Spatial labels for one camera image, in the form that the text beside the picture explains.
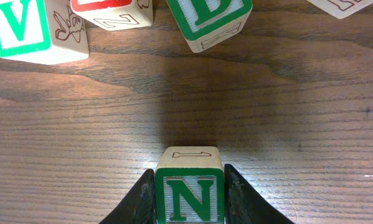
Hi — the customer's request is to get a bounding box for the green V block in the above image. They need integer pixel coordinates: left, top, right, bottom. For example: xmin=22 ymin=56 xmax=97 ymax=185
xmin=0 ymin=0 xmax=89 ymax=65

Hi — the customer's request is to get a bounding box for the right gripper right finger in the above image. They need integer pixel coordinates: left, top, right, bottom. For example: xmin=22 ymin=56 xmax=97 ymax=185
xmin=224 ymin=164 xmax=294 ymax=224

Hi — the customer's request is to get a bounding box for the green B block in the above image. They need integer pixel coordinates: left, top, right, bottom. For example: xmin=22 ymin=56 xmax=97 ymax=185
xmin=167 ymin=0 xmax=253 ymax=53

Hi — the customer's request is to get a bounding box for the yellow O block lower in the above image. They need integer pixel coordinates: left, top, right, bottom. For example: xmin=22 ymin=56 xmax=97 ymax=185
xmin=307 ymin=0 xmax=373 ymax=19

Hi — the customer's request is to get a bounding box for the red I block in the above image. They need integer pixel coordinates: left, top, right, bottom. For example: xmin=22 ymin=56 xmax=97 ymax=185
xmin=70 ymin=0 xmax=154 ymax=31

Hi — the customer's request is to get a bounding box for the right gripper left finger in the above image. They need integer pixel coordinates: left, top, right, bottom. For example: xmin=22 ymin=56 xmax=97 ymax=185
xmin=100 ymin=169 xmax=157 ymax=224

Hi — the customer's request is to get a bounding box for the green N block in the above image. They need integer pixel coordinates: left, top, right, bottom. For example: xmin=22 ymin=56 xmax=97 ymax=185
xmin=154 ymin=146 xmax=225 ymax=223

